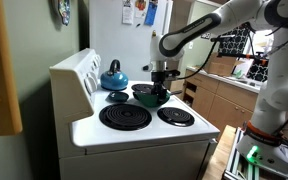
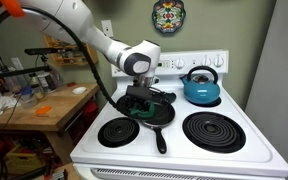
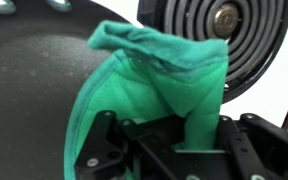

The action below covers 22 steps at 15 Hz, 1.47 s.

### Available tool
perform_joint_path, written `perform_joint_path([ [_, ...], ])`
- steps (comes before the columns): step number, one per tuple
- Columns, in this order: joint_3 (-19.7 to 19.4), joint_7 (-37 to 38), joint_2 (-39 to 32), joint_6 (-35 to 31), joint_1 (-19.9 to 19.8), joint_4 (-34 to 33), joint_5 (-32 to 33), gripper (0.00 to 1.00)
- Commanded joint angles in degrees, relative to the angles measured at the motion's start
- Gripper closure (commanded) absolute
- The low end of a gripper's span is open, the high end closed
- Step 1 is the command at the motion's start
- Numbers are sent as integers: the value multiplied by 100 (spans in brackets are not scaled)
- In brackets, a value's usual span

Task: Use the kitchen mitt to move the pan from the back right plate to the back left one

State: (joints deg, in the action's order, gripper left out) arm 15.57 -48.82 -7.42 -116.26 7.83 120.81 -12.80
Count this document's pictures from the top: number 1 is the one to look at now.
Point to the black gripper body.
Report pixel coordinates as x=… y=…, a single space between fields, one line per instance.
x=158 y=77

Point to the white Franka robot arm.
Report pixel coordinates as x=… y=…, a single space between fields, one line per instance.
x=277 y=86

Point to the wooden kitchen cabinets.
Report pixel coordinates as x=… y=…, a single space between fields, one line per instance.
x=224 y=106

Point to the large black coil burner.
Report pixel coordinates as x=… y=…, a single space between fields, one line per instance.
x=140 y=88
x=125 y=116

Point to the dark teal spoon rest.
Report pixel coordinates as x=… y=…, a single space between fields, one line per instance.
x=117 y=96

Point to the small gold fridge magnet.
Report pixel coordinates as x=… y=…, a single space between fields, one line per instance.
x=154 y=33

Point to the white refrigerator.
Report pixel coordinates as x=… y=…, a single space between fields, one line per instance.
x=117 y=43

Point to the cardboard box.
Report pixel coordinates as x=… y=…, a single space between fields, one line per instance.
x=220 y=66

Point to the white stove knob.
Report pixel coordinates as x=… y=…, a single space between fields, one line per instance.
x=90 y=85
x=93 y=77
x=95 y=65
x=98 y=59

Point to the blue paper note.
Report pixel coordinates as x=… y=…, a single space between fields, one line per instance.
x=150 y=13

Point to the white paper note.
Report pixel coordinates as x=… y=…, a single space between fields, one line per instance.
x=127 y=12

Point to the orange printed paper note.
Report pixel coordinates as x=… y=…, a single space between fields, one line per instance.
x=140 y=7

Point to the white electric stove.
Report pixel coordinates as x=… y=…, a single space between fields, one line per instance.
x=134 y=160

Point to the white paper sheet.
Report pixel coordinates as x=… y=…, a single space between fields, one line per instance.
x=242 y=68

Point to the black white patterned curtain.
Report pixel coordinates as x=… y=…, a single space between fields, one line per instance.
x=234 y=36

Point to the wooden table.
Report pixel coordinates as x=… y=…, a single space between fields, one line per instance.
x=217 y=156

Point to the bright window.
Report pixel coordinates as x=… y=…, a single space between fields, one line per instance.
x=260 y=41

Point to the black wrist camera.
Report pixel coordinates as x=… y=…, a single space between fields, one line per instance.
x=172 y=73

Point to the black stereo camera bar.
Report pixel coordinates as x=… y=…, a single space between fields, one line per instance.
x=224 y=38

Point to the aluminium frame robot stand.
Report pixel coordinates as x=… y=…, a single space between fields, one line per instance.
x=237 y=166

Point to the colourful decorative wall plate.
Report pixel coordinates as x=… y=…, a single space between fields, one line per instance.
x=64 y=11

